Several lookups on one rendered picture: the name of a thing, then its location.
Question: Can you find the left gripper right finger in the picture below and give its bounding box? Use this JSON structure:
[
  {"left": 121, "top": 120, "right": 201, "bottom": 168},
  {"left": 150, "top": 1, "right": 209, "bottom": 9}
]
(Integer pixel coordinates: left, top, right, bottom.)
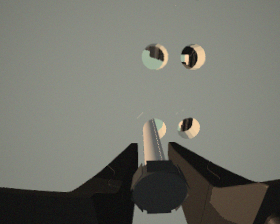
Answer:
[{"left": 168, "top": 142, "right": 280, "bottom": 224}]

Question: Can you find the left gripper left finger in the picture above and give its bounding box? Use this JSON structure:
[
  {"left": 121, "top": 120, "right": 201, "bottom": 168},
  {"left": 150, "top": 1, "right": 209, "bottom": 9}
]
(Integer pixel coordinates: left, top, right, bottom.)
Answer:
[{"left": 0, "top": 143, "right": 138, "bottom": 224}]

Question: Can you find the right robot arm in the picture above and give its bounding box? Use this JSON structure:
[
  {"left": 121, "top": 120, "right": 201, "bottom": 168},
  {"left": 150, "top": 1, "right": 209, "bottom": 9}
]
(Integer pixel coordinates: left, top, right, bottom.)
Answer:
[{"left": 145, "top": 46, "right": 195, "bottom": 61}]

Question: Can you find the grey metal panel with holes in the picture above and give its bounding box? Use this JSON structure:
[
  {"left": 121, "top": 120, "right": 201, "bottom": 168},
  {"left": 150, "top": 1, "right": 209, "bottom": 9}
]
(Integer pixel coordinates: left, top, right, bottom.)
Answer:
[{"left": 0, "top": 0, "right": 280, "bottom": 192}]

